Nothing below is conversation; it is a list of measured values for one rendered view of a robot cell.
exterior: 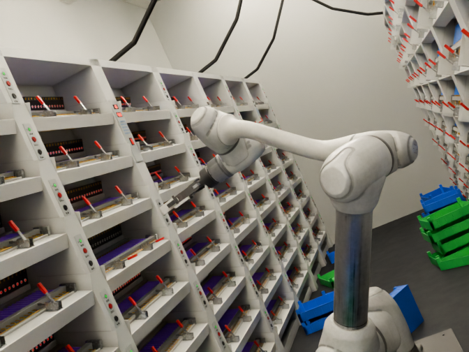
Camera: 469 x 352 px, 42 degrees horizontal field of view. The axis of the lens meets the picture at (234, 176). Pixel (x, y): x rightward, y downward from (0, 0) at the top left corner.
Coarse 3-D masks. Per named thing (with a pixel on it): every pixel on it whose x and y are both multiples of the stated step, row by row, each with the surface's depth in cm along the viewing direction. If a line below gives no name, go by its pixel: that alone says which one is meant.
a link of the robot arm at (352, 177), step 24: (360, 144) 161; (384, 144) 165; (336, 168) 155; (360, 168) 155; (384, 168) 162; (336, 192) 157; (360, 192) 157; (336, 216) 169; (360, 216) 164; (336, 240) 171; (360, 240) 167; (336, 264) 174; (360, 264) 170; (336, 288) 177; (360, 288) 173; (336, 312) 179; (360, 312) 177; (336, 336) 179; (360, 336) 178
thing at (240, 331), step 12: (240, 300) 327; (252, 300) 325; (228, 312) 319; (240, 312) 315; (252, 312) 320; (228, 324) 301; (240, 324) 303; (252, 324) 305; (228, 336) 290; (240, 336) 288; (240, 348) 280
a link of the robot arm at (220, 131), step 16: (208, 112) 197; (224, 112) 201; (192, 128) 200; (208, 128) 197; (224, 128) 196; (240, 128) 193; (256, 128) 192; (272, 128) 192; (208, 144) 202; (224, 144) 199; (272, 144) 192; (288, 144) 190; (304, 144) 189; (320, 144) 187; (336, 144) 182; (320, 160) 189
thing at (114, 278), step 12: (156, 228) 257; (168, 228) 256; (168, 240) 255; (96, 252) 234; (144, 252) 236; (156, 252) 241; (132, 264) 218; (144, 264) 229; (108, 276) 204; (120, 276) 208; (132, 276) 217
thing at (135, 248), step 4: (152, 236) 254; (144, 240) 247; (148, 240) 248; (152, 240) 253; (136, 244) 240; (140, 244) 241; (132, 248) 234; (136, 248) 237; (140, 248) 240; (124, 252) 228; (128, 252) 230; (132, 252) 233; (116, 256) 223; (120, 256) 222; (124, 256) 226; (112, 260) 217; (116, 260) 219; (104, 264) 212; (108, 264) 213; (108, 268) 213
